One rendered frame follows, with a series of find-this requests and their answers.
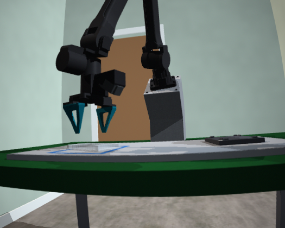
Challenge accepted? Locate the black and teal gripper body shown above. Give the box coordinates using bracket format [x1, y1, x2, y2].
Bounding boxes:
[63, 74, 116, 108]

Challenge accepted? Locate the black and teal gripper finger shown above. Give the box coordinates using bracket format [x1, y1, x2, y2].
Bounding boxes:
[96, 106, 116, 133]
[63, 103, 85, 134]

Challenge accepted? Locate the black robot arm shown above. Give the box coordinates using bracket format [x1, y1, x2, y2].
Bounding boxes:
[56, 0, 176, 97]

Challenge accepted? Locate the white well plate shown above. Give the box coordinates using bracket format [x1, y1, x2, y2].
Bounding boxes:
[66, 143, 121, 152]

